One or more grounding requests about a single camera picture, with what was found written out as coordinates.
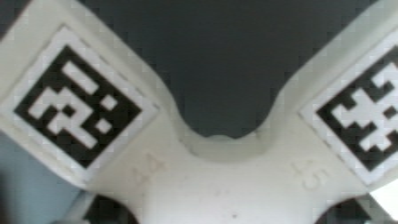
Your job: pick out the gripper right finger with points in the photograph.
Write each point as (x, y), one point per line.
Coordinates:
(363, 210)

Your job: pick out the white cross-shaped table base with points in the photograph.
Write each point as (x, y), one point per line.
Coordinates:
(89, 114)

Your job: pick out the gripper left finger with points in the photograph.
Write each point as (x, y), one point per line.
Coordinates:
(97, 210)

